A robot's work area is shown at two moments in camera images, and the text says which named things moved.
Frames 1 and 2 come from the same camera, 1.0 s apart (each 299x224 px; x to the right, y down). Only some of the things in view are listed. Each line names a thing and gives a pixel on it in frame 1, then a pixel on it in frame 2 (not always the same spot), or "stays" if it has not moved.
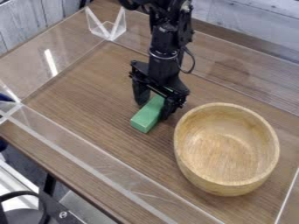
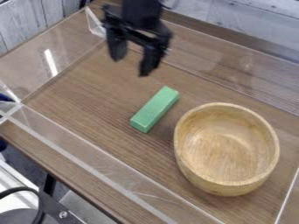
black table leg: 51,185 stays
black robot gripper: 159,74 to 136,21
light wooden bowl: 227,148 stays
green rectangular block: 148,114 stays
